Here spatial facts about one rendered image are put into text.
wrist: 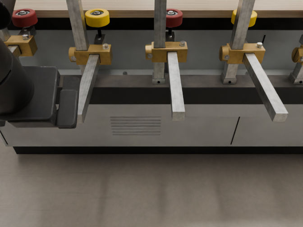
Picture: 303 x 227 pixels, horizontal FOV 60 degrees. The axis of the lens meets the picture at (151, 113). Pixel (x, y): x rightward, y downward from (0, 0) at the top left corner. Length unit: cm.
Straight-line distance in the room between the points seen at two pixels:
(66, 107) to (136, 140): 117
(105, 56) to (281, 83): 62
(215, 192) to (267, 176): 32
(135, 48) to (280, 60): 62
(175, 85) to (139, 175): 89
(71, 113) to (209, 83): 71
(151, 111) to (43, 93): 77
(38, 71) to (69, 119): 6
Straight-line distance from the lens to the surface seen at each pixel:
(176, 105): 65
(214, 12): 102
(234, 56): 91
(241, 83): 100
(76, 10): 84
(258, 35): 117
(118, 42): 111
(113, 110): 106
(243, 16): 87
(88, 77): 78
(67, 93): 33
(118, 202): 144
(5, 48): 27
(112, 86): 94
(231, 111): 109
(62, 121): 32
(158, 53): 87
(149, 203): 143
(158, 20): 83
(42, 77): 33
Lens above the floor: 125
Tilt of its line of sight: 42 degrees down
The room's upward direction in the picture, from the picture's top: straight up
